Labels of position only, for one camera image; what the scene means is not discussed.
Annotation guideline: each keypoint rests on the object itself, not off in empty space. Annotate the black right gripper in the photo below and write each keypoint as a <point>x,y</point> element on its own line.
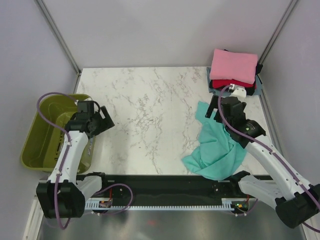
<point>213,104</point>

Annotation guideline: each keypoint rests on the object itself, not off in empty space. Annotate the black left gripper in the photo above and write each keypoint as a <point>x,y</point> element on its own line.
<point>106,123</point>

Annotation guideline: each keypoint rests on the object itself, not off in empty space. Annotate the teal t-shirt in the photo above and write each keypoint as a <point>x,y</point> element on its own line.
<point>217,156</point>

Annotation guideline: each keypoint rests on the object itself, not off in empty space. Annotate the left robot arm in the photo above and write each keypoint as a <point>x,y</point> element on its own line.
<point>60,196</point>

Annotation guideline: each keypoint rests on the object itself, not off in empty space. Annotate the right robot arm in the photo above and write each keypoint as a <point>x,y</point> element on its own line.
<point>294,198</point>

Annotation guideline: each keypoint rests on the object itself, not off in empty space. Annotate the folded red t-shirt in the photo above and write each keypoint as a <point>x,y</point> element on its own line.
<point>219,83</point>

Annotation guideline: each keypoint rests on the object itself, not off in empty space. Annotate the folded black t-shirt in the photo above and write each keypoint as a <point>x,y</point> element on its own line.
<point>250,91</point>

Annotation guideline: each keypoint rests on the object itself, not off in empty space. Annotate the folded pink t-shirt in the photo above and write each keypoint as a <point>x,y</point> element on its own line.
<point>228,65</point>

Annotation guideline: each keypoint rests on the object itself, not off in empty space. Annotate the olive green plastic tub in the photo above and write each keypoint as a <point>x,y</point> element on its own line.
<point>44,142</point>

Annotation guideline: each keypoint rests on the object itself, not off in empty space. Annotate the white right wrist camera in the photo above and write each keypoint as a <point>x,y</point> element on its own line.
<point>237,91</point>

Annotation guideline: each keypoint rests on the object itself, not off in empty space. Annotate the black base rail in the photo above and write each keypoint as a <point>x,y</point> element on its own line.
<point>169,190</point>

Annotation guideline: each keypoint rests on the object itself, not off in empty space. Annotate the white slotted cable duct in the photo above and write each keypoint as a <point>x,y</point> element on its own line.
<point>103,204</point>

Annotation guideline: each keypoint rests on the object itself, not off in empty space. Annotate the left aluminium frame post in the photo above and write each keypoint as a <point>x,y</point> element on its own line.
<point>57,34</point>

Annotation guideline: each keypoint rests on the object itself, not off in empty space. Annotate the aluminium frame post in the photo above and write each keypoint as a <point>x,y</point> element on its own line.
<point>57,34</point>
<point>276,33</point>

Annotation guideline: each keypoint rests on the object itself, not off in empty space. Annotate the right aluminium frame post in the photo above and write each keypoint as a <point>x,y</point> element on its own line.
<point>276,33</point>

